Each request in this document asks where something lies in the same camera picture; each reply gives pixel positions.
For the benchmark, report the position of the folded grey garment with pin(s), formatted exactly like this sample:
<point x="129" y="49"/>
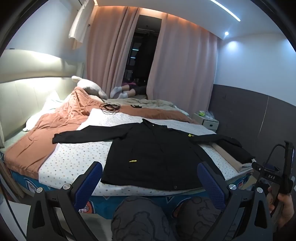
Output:
<point x="246" y="165"/>

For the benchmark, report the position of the person's grey patterned pants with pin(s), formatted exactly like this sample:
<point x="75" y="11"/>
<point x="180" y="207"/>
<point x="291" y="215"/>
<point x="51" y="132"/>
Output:
<point x="136" y="217"/>

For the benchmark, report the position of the small black clip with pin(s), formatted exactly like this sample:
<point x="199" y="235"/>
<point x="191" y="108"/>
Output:
<point x="136" y="106"/>

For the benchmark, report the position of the cream headboard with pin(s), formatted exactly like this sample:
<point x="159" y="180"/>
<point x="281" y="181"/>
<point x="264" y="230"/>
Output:
<point x="27" y="92"/>

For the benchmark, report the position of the beige blanket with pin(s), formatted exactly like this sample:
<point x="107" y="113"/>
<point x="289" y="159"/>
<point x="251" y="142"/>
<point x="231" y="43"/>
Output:
<point x="148" y="103"/>

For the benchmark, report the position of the orange quilt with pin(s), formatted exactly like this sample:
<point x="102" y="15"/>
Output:
<point x="46" y="129"/>

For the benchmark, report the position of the person's right hand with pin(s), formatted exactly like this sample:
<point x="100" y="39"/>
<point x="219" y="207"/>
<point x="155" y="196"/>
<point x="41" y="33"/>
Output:
<point x="288" y="208"/>

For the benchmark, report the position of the white pillow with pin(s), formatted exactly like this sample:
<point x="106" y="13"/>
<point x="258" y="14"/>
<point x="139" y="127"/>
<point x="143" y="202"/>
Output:
<point x="92" y="87"/>

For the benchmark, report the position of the pink curtain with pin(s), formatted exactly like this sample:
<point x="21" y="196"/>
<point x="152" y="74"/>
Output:
<point x="185" y="69"/>
<point x="106" y="58"/>

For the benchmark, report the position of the long ceiling light strip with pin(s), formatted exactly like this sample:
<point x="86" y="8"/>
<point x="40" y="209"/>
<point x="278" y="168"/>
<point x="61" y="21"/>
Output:
<point x="227" y="10"/>

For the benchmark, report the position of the white nightstand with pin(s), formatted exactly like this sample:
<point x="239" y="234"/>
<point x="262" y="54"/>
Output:
<point x="209" y="125"/>

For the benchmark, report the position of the white dotted blanket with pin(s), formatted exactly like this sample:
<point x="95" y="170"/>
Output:
<point x="76" y="160"/>

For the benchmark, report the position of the black jacket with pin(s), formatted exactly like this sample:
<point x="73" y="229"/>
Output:
<point x="157" y="153"/>

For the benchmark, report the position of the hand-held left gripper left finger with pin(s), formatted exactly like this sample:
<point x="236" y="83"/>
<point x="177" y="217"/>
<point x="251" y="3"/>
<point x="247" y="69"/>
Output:
<point x="89" y="183"/>

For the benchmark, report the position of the dark glass door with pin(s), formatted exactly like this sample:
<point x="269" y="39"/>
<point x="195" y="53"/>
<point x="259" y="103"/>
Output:
<point x="143" y="58"/>

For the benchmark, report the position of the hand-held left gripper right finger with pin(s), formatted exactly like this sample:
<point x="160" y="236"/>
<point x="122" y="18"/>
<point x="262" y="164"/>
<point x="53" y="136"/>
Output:
<point x="210" y="183"/>

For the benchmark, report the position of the small green object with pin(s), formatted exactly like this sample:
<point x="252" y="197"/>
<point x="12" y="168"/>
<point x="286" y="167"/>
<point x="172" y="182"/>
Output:
<point x="201" y="114"/>

